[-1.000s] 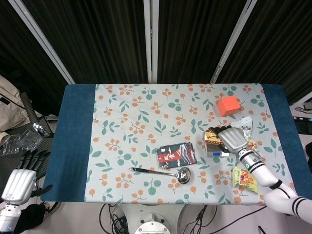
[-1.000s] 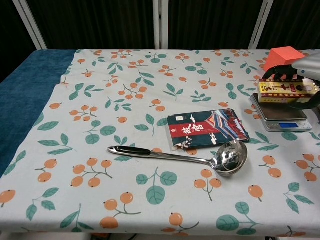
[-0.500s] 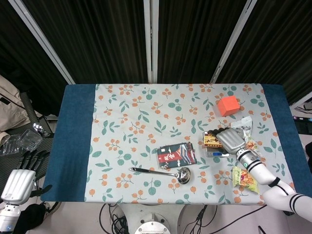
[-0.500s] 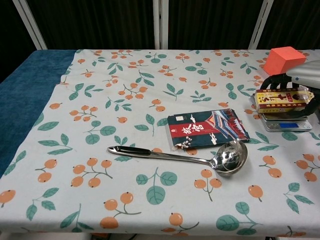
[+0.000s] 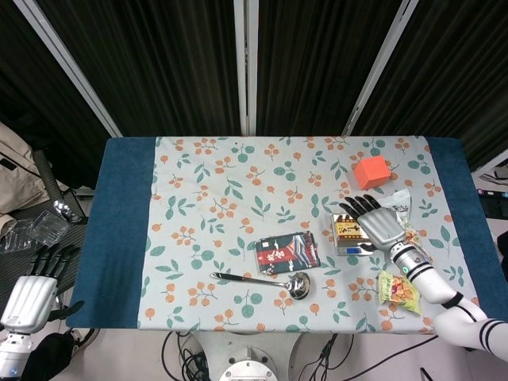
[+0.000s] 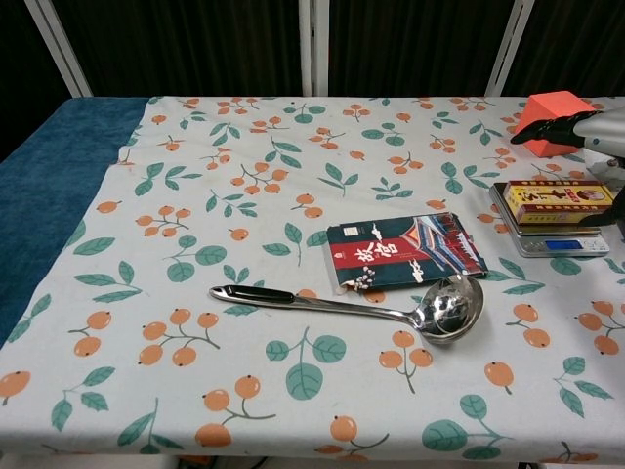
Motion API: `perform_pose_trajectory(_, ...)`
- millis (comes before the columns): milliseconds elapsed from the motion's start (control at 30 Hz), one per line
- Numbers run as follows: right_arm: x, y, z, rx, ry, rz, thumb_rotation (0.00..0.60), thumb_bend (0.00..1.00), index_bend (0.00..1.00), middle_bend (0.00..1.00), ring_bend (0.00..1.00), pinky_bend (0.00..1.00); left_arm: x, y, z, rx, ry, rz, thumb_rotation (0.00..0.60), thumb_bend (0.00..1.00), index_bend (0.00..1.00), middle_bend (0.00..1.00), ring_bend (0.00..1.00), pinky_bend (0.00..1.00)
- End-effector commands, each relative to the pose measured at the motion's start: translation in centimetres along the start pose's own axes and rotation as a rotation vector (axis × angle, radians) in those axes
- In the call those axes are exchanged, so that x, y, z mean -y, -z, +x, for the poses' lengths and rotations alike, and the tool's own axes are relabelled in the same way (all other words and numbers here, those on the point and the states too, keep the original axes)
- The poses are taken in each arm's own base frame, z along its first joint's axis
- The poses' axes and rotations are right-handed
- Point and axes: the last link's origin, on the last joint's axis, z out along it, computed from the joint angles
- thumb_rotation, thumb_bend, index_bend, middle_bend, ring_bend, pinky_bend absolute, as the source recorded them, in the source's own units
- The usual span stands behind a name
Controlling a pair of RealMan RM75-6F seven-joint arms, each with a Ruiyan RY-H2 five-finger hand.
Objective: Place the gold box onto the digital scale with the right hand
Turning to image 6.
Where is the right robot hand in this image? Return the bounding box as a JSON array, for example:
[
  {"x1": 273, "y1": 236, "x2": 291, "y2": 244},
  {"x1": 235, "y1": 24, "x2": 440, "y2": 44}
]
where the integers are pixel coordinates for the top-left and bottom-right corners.
[{"x1": 510, "y1": 104, "x2": 625, "y2": 229}]

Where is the small red-gold box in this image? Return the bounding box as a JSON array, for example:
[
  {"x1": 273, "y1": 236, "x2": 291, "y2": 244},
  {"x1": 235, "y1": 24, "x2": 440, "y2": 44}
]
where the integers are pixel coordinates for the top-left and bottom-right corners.
[{"x1": 507, "y1": 179, "x2": 617, "y2": 226}]

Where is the silver digital kitchen scale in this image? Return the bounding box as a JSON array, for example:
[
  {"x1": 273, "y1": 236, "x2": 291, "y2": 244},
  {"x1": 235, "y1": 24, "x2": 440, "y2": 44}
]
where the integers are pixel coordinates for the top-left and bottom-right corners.
[{"x1": 489, "y1": 181, "x2": 612, "y2": 259}]

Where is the orange cube box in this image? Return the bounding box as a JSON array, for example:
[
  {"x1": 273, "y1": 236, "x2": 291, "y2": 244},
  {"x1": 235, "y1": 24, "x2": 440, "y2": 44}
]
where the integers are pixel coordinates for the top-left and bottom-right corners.
[{"x1": 516, "y1": 91, "x2": 598, "y2": 160}]

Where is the navy red flat packet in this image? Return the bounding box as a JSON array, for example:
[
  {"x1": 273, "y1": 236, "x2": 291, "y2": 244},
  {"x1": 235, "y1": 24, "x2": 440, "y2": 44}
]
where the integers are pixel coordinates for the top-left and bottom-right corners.
[{"x1": 324, "y1": 213, "x2": 490, "y2": 295}]

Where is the floral print tablecloth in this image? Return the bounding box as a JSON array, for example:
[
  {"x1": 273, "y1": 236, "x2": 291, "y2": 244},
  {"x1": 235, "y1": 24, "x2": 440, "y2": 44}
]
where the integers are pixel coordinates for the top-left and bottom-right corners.
[{"x1": 0, "y1": 95, "x2": 625, "y2": 465}]

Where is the black pleated curtain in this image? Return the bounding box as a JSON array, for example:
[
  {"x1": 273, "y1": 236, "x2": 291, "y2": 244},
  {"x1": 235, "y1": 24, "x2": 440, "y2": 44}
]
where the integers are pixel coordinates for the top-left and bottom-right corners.
[{"x1": 0, "y1": 0, "x2": 625, "y2": 162}]

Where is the blue table cover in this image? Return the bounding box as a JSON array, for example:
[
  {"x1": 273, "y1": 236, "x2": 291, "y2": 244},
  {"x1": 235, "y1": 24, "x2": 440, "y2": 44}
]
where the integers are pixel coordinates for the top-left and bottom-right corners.
[{"x1": 0, "y1": 96, "x2": 150, "y2": 349}]

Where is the white frame post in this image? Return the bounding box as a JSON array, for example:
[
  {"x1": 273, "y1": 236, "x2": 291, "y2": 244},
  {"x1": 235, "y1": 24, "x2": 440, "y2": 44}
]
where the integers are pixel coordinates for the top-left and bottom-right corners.
[
  {"x1": 298, "y1": 0, "x2": 331, "y2": 98},
  {"x1": 483, "y1": 0, "x2": 534, "y2": 98},
  {"x1": 23, "y1": 0, "x2": 94, "y2": 98}
]

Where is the steel ladle black handle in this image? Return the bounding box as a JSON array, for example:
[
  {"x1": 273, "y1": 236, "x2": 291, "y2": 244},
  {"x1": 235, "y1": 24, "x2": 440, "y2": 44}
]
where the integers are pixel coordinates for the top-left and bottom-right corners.
[{"x1": 208, "y1": 273, "x2": 485, "y2": 348}]

